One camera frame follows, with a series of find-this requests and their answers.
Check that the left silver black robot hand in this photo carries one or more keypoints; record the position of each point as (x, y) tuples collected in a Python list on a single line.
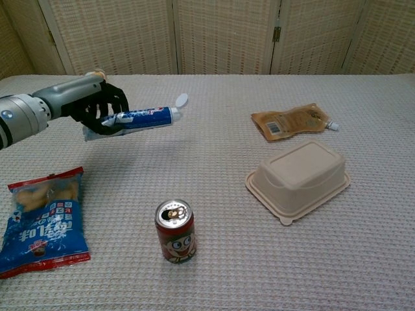
[(71, 94)]

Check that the blue white toothpaste tube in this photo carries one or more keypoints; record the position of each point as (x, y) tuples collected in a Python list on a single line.
[(152, 116)]

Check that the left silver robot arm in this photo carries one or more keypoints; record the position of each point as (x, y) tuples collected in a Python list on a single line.
[(19, 116)]

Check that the yellow juice bottle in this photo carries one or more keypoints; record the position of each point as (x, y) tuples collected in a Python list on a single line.
[(98, 73)]

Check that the blue red snack bag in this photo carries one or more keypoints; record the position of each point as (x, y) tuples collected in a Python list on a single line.
[(42, 230)]

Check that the wicker folding screen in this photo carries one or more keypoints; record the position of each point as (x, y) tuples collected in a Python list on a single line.
[(220, 35)]

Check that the white waffle tablecloth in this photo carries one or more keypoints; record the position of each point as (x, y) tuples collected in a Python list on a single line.
[(207, 181)]

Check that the red cartoon drink can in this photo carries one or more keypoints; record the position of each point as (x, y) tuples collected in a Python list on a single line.
[(176, 239)]

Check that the brass screen hinge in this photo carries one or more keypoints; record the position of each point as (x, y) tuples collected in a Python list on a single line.
[(276, 34)]

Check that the brown spout pouch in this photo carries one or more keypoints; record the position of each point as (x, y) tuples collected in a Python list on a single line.
[(288, 121)]

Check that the beige takeaway food container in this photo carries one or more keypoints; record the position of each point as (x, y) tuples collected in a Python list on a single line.
[(301, 175)]

